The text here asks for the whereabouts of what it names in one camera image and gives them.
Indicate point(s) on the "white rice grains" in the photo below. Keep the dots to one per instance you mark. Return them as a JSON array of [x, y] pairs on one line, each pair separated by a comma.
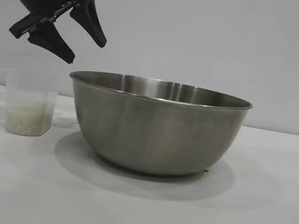
[[26, 120]]

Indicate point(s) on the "clear plastic measuring cup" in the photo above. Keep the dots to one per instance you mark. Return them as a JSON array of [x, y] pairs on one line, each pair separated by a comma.
[[34, 89]]

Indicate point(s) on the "stainless steel mixing bowl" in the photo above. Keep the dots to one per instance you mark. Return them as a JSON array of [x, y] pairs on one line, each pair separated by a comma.
[[152, 130]]

